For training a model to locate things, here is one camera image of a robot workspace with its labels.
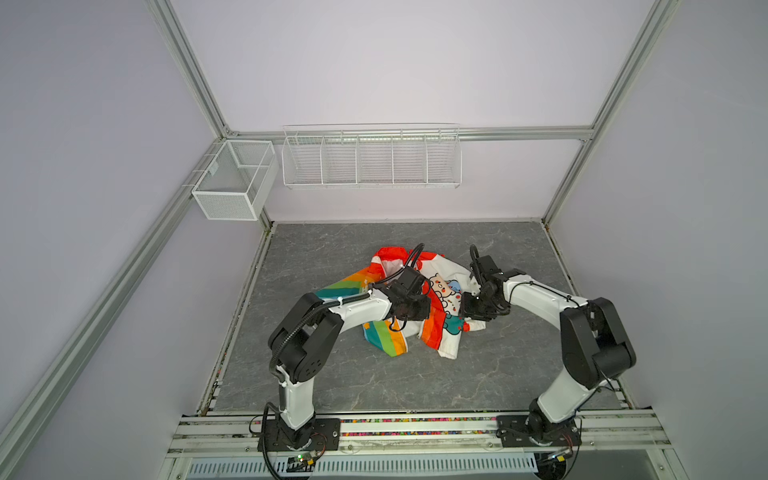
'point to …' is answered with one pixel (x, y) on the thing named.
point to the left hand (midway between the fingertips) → (430, 316)
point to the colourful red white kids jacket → (448, 285)
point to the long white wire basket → (376, 155)
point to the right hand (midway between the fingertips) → (466, 315)
